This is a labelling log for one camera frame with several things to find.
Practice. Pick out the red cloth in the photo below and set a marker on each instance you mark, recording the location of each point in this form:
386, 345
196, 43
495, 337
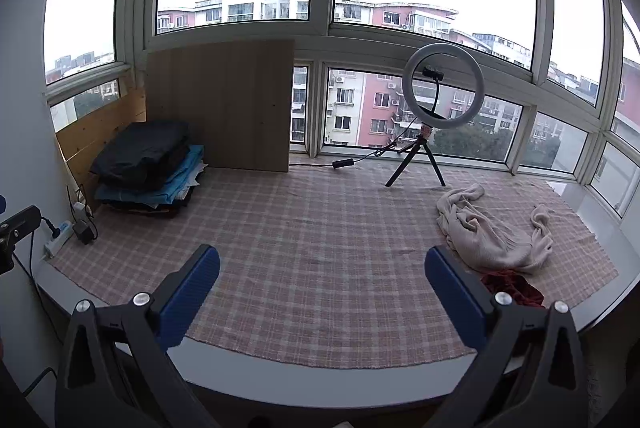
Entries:
510, 283

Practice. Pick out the cream ribbed knit sweater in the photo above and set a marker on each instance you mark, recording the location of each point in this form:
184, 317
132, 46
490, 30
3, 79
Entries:
485, 238

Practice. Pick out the light wooden board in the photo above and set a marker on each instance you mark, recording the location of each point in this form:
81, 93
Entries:
220, 108

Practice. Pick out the white plug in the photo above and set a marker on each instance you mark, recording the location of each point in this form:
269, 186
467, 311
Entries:
78, 210

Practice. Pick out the apartment buildings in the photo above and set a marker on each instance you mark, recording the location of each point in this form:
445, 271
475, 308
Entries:
380, 103

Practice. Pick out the white power strip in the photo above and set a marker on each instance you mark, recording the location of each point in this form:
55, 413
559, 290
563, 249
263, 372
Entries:
57, 240

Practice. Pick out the dark navy folded garment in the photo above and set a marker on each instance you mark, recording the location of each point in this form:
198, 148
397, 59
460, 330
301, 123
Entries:
165, 210

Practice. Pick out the white window frame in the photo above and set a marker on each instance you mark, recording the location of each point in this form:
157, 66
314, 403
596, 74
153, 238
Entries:
322, 8

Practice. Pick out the pine wall panel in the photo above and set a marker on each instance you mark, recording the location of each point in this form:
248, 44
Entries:
100, 128

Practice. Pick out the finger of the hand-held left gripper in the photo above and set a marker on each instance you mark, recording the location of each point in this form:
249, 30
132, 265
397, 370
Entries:
22, 220

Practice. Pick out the black folded garment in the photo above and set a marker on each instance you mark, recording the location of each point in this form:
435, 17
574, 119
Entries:
140, 153

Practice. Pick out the black mini tripod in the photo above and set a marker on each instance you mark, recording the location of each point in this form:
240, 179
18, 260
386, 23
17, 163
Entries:
422, 148

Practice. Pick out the white folded garment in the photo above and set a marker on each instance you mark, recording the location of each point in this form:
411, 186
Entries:
196, 173

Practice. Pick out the black power adapter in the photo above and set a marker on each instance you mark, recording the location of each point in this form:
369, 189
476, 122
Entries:
85, 232

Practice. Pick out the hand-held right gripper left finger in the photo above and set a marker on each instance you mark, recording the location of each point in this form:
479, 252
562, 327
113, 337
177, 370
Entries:
192, 293

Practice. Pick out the black phone clamp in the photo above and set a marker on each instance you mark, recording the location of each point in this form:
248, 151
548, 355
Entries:
433, 72

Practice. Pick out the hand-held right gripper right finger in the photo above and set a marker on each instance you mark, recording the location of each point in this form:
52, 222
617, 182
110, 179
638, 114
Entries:
455, 293

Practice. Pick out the pink plaid blanket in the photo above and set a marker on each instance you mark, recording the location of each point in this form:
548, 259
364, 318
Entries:
310, 258

